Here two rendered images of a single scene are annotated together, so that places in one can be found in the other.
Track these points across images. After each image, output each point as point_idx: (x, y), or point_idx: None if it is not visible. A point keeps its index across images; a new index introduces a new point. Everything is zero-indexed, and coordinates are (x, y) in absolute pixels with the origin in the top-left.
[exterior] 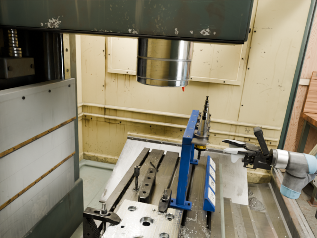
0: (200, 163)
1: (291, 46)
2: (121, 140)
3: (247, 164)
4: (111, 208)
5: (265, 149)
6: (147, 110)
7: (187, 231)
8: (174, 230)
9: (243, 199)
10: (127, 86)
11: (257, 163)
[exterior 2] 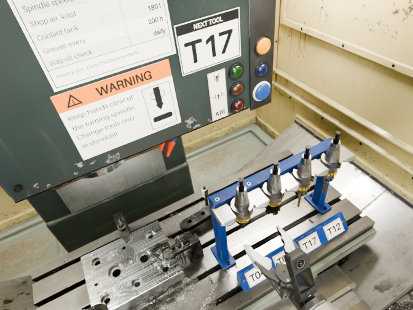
0: (330, 213)
1: None
2: (289, 120)
3: (277, 284)
4: (167, 215)
5: (296, 291)
6: (321, 95)
7: (190, 289)
8: (149, 284)
9: (378, 299)
10: (302, 49)
11: (283, 295)
